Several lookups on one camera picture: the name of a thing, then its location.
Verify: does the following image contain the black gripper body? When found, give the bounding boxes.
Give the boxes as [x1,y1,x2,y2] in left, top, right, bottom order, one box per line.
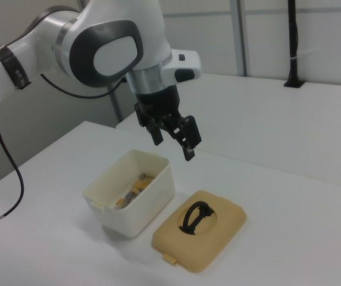
[133,85,182,120]

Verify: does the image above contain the black lid handle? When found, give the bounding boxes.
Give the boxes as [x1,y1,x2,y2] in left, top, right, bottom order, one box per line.
[179,200,216,237]

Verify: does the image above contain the tan plastic case lid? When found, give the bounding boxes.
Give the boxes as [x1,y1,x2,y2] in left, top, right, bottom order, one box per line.
[151,189,248,274]

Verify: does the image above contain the white plastic tool case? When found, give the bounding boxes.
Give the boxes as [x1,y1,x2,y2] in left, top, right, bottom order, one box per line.
[82,148,176,240]

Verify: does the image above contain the yellow grey small tools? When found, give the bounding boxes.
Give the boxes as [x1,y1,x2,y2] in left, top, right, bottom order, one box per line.
[112,172,157,211]

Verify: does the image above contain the black pole with base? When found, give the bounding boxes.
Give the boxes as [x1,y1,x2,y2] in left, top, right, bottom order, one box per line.
[283,0,305,89]

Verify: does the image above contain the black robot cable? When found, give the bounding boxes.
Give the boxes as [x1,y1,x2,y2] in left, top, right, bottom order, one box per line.
[0,73,128,229]

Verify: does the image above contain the black strap on arm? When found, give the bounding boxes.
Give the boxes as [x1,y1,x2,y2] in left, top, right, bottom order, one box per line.
[0,45,32,91]

